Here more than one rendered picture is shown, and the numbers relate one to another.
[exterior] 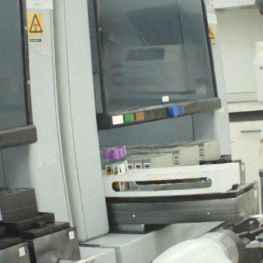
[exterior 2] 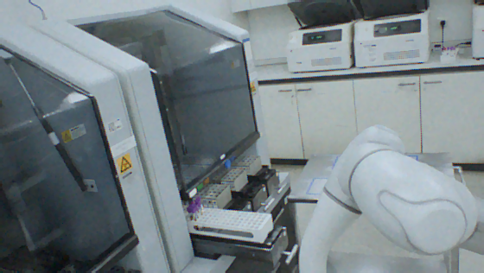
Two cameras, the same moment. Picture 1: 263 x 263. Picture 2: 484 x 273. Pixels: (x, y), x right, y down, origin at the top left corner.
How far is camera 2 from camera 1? 0.62 m
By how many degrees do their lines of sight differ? 15
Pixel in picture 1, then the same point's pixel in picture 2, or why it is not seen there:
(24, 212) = not seen: outside the picture
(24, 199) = not seen: outside the picture
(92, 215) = (182, 255)
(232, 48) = (272, 29)
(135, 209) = (208, 244)
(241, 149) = (279, 101)
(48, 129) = (147, 224)
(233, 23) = (273, 13)
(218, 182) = (257, 236)
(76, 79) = (162, 181)
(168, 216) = (228, 251)
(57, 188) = (157, 255)
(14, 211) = not seen: outside the picture
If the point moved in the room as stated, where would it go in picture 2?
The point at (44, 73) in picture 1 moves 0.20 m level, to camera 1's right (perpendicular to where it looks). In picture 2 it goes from (138, 192) to (205, 180)
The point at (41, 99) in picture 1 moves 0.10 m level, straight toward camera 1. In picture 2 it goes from (139, 210) to (136, 226)
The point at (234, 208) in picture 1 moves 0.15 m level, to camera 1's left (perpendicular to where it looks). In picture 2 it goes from (270, 255) to (224, 263)
